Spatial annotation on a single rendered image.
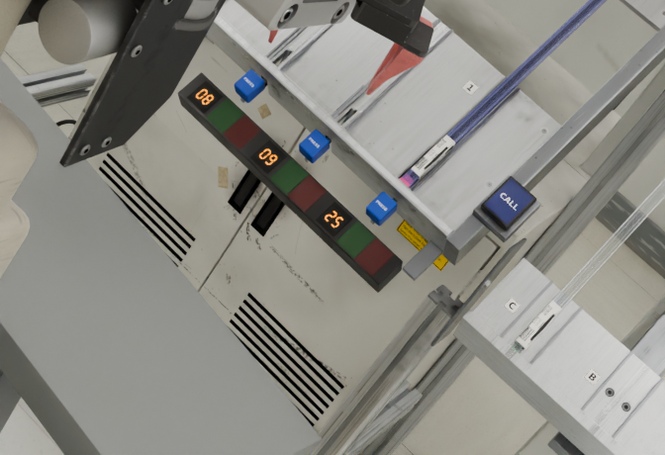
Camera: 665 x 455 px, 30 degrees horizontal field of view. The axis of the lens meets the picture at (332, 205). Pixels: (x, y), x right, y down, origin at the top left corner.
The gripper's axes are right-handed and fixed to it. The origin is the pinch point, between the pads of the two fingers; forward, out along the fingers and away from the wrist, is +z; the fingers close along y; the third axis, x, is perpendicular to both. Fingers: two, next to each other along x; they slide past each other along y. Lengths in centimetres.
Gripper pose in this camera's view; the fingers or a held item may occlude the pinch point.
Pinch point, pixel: (324, 58)
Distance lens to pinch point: 110.2
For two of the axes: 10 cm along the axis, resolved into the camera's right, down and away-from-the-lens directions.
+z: -4.3, 6.8, 5.9
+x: -1.9, 5.8, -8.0
